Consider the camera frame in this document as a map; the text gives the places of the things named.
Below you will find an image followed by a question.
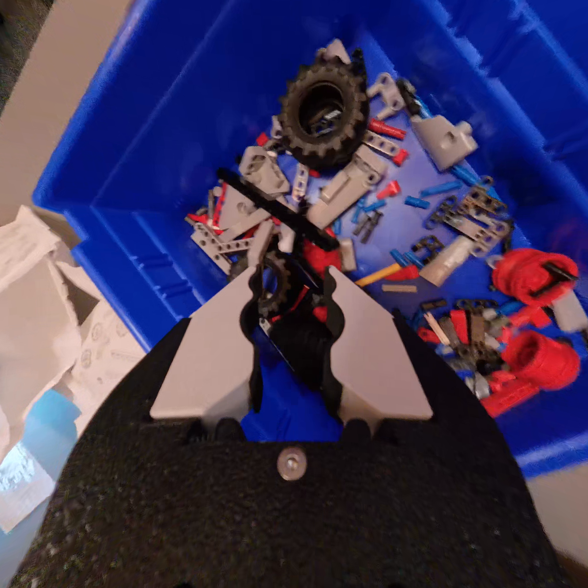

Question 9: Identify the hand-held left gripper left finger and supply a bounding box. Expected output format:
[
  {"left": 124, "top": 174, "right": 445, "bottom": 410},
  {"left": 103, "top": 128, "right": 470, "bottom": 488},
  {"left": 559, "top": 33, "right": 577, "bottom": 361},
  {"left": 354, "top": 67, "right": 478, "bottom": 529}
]
[{"left": 149, "top": 266, "right": 265, "bottom": 425}]

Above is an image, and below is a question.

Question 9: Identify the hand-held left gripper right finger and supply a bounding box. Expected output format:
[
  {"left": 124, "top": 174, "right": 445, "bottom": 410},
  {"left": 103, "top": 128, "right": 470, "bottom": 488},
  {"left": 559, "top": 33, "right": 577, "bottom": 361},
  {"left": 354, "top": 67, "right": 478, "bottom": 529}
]
[{"left": 322, "top": 266, "right": 434, "bottom": 425}]

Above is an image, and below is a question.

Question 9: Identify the small black toy tire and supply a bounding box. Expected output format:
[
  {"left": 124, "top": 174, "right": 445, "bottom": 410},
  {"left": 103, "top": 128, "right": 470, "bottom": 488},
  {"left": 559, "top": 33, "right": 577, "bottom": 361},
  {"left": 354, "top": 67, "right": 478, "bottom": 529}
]
[
  {"left": 257, "top": 252, "right": 295, "bottom": 318},
  {"left": 269, "top": 305, "right": 343, "bottom": 391}
]

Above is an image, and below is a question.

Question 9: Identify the blue plastic bin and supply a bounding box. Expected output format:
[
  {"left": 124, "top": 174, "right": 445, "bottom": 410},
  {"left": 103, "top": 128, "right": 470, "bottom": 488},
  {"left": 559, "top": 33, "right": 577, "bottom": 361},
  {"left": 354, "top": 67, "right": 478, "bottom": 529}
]
[{"left": 32, "top": 0, "right": 588, "bottom": 478}]

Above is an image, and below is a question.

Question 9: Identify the red toy wheel hub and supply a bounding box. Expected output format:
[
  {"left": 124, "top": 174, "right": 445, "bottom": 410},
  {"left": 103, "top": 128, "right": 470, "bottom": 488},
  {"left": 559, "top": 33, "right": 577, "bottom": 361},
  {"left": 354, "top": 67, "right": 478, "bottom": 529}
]
[
  {"left": 501, "top": 331, "right": 582, "bottom": 391},
  {"left": 492, "top": 248, "right": 579, "bottom": 306}
]

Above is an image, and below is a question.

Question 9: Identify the light blue plastic sheet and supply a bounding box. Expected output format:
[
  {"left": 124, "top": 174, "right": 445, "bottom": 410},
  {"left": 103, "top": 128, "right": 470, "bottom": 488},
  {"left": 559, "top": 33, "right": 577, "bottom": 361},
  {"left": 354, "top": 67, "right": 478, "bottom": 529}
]
[{"left": 0, "top": 390, "right": 82, "bottom": 536}]

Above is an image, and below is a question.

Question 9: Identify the black long toy beam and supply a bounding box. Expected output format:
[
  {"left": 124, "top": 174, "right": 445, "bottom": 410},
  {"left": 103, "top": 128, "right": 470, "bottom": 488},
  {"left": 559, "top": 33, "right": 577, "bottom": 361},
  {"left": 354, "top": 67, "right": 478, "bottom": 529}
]
[{"left": 216, "top": 168, "right": 341, "bottom": 251}]

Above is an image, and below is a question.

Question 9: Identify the torn white paper bag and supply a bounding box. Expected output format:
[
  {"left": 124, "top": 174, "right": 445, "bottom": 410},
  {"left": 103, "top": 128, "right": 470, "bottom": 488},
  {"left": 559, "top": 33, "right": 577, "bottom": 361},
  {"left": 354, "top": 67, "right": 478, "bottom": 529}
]
[{"left": 0, "top": 204, "right": 148, "bottom": 533}]

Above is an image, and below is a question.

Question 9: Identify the large black toy tire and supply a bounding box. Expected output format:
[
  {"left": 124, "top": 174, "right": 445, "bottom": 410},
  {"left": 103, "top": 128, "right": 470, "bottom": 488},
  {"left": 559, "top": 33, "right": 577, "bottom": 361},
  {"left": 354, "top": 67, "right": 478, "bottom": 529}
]
[{"left": 279, "top": 62, "right": 370, "bottom": 168}]

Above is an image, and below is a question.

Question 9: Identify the pile of toy building pieces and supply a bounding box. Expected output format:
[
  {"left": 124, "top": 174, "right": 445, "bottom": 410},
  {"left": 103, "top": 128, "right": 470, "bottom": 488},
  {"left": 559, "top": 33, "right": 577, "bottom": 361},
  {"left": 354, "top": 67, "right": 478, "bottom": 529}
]
[{"left": 184, "top": 39, "right": 588, "bottom": 419}]

